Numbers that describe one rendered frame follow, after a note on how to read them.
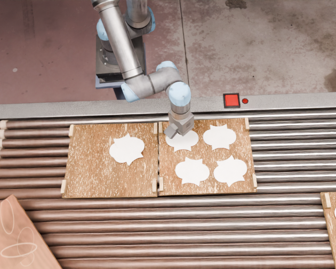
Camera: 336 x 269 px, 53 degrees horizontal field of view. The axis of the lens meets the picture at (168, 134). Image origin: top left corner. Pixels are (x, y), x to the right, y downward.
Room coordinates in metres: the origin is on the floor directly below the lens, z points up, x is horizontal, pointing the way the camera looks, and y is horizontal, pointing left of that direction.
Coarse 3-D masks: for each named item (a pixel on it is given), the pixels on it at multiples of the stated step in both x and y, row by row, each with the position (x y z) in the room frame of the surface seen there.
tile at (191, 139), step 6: (192, 132) 0.67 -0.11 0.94; (168, 138) 0.65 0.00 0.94; (174, 138) 0.65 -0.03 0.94; (180, 138) 0.65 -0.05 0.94; (186, 138) 0.64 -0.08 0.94; (192, 138) 0.64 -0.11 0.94; (168, 144) 0.63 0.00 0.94; (174, 144) 0.62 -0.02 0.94; (180, 144) 0.62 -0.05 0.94; (186, 144) 0.61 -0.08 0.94; (192, 144) 0.61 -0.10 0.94; (174, 150) 0.59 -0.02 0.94
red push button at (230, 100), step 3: (225, 96) 0.84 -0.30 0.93; (228, 96) 0.84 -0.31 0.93; (231, 96) 0.84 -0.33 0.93; (234, 96) 0.84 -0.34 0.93; (237, 96) 0.83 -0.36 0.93; (225, 99) 0.83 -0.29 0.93; (228, 99) 0.82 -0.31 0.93; (231, 99) 0.82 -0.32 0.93; (234, 99) 0.82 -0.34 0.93; (237, 99) 0.82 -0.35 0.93; (228, 102) 0.81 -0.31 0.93; (231, 102) 0.80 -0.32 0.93; (234, 102) 0.80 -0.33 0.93; (237, 102) 0.80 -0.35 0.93; (228, 105) 0.79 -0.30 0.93; (231, 105) 0.79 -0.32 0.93; (234, 105) 0.79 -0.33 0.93; (237, 105) 0.78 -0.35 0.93
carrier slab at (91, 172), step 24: (72, 144) 0.69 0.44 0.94; (96, 144) 0.68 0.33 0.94; (144, 144) 0.65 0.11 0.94; (72, 168) 0.58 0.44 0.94; (96, 168) 0.56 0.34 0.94; (120, 168) 0.55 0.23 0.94; (144, 168) 0.53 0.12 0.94; (72, 192) 0.47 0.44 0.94; (96, 192) 0.45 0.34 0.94; (120, 192) 0.44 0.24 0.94; (144, 192) 0.42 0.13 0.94
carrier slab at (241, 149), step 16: (208, 128) 0.68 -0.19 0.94; (240, 128) 0.66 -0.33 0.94; (160, 144) 0.63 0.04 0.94; (240, 144) 0.58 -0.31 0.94; (160, 160) 0.56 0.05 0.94; (176, 160) 0.55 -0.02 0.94; (208, 160) 0.53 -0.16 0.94; (224, 160) 0.52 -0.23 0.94; (160, 176) 0.48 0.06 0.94; (176, 176) 0.47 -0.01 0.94; (160, 192) 0.41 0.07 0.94; (176, 192) 0.40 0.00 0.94; (192, 192) 0.39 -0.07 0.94; (208, 192) 0.39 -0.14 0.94; (224, 192) 0.38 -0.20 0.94; (240, 192) 0.37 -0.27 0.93; (256, 192) 0.36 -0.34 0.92
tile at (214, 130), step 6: (210, 126) 0.69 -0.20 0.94; (216, 126) 0.68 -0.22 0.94; (222, 126) 0.68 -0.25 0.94; (210, 132) 0.66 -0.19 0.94; (216, 132) 0.65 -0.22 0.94; (222, 132) 0.65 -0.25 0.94; (228, 132) 0.64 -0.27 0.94; (234, 132) 0.64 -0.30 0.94; (204, 138) 0.63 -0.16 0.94; (210, 138) 0.63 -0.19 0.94; (216, 138) 0.62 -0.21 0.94; (222, 138) 0.62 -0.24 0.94; (228, 138) 0.61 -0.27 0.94; (234, 138) 0.61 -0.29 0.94; (210, 144) 0.60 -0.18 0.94; (216, 144) 0.59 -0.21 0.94; (222, 144) 0.59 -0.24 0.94; (228, 144) 0.59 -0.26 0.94
